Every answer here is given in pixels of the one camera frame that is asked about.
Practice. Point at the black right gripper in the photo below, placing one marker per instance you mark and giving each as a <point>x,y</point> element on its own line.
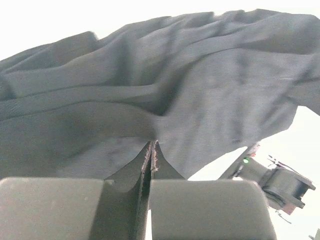
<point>223,209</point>

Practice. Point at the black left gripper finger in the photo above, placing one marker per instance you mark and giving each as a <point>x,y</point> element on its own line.
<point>78,208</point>

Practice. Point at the black skirt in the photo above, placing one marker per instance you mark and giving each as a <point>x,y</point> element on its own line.
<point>199,84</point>

